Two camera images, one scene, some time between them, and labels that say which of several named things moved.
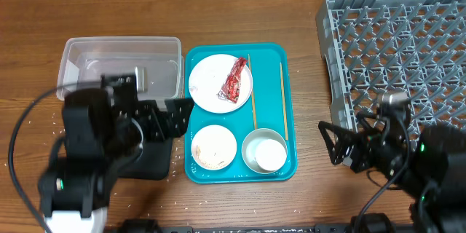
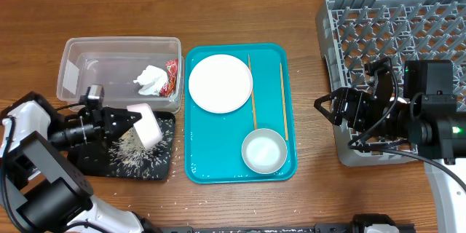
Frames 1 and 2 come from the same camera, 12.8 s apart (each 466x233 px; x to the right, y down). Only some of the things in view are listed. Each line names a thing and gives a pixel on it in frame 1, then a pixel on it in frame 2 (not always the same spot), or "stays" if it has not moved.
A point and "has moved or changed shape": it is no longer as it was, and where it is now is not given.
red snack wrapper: [230, 92] → [169, 89]
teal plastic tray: [242, 126] stays
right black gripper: [342, 140] → [341, 96]
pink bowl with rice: [213, 147] has moved or changed shape
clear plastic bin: [86, 59] stays
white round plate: [208, 77] stays
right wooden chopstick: [283, 102] stays
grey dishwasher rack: [402, 38] stays
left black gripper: [177, 123] → [114, 131]
